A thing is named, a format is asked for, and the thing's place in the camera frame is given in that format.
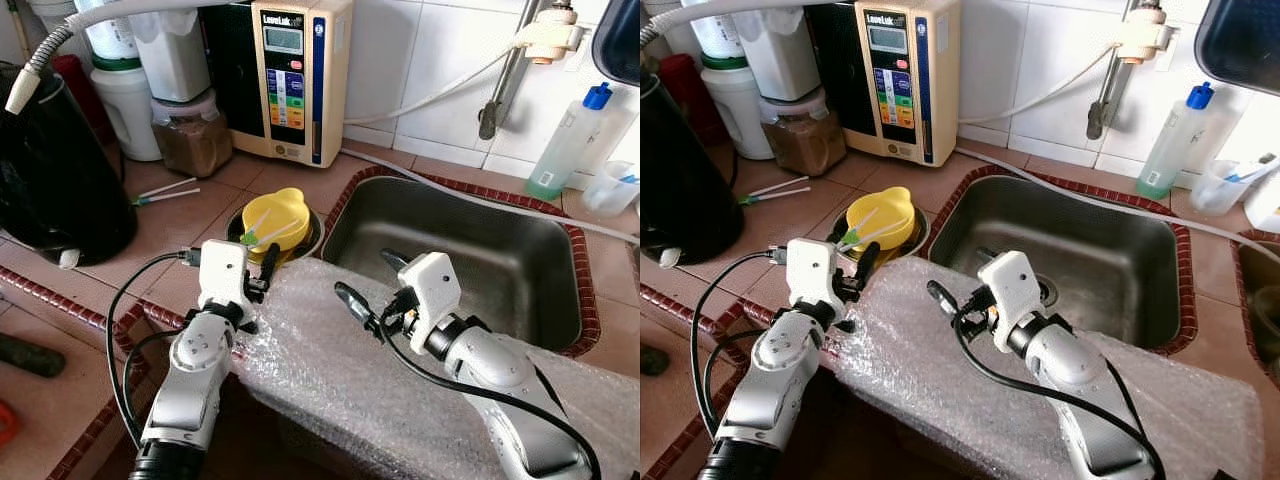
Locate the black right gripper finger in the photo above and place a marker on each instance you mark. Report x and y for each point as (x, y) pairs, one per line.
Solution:
(396, 261)
(356, 303)
(943, 299)
(986, 255)

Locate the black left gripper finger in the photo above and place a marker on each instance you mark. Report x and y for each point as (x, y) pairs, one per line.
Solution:
(270, 260)
(866, 260)

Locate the steel bowl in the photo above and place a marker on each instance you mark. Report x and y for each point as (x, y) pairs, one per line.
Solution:
(915, 245)
(312, 245)

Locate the yellow plastic bowl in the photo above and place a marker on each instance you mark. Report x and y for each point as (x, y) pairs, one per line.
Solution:
(885, 205)
(280, 205)

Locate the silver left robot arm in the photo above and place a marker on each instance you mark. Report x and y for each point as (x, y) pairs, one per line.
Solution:
(780, 380)
(190, 380)

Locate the clear pick green tip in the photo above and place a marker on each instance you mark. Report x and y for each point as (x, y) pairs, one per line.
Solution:
(266, 226)
(875, 234)
(863, 225)
(275, 234)

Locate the clear bubble wrap sheet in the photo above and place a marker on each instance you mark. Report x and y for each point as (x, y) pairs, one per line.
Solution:
(330, 380)
(930, 380)

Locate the white stick green tip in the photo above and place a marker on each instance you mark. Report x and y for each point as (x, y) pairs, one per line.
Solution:
(785, 184)
(180, 185)
(790, 191)
(185, 192)

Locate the steel sink basin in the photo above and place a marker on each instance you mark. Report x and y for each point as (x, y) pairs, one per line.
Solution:
(500, 260)
(1100, 260)
(1265, 300)

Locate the brown powder jar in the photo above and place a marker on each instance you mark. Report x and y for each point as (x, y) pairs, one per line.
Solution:
(805, 145)
(190, 145)

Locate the cream water ionizer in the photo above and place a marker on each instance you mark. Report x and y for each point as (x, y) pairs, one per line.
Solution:
(340, 60)
(945, 60)

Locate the clear bottle blue cap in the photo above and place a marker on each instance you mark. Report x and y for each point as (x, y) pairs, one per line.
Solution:
(565, 150)
(1170, 150)

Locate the black electric kettle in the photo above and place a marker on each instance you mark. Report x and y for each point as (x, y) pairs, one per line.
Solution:
(60, 180)
(680, 180)

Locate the dark green cylindrical object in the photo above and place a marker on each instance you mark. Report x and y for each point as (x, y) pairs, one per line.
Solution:
(655, 361)
(30, 355)

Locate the white plastic container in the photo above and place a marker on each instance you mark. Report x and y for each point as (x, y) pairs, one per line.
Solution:
(175, 60)
(785, 60)

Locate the clear plastic cup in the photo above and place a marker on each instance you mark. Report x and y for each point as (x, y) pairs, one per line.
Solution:
(1215, 190)
(608, 190)

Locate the dark red container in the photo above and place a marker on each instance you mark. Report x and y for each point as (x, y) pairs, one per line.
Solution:
(75, 80)
(690, 85)

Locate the cream tap diverter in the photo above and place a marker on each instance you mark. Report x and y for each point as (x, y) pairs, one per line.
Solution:
(550, 38)
(1150, 38)

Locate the white plastic bottle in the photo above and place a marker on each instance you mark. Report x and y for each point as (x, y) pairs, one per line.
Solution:
(1265, 205)

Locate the dark blue basin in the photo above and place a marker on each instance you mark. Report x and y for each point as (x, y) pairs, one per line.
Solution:
(1240, 40)
(618, 40)

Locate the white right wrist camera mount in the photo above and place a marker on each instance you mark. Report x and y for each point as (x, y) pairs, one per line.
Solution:
(1008, 283)
(430, 285)

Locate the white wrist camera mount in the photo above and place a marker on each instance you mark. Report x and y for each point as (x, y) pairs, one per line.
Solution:
(810, 268)
(1008, 283)
(430, 285)
(222, 270)

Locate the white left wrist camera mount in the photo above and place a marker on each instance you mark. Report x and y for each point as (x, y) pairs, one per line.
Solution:
(810, 268)
(222, 270)

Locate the grey wall tap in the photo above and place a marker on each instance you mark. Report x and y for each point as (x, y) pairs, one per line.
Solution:
(490, 115)
(1098, 115)

